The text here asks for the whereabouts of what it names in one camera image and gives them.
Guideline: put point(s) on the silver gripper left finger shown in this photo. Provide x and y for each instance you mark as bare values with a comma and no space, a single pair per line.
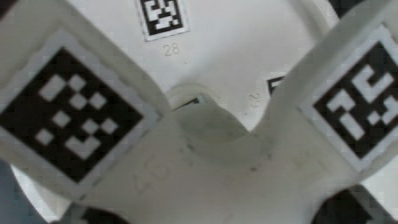
87,215

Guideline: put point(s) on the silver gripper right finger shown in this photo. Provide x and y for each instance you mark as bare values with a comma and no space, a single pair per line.
352,208

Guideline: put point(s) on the white cross-shaped table base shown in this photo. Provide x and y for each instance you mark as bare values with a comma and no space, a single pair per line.
224,180

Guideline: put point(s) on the white round table top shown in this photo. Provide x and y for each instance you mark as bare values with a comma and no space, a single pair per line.
236,50

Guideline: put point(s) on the white cylindrical table leg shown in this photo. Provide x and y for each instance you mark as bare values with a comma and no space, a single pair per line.
208,122

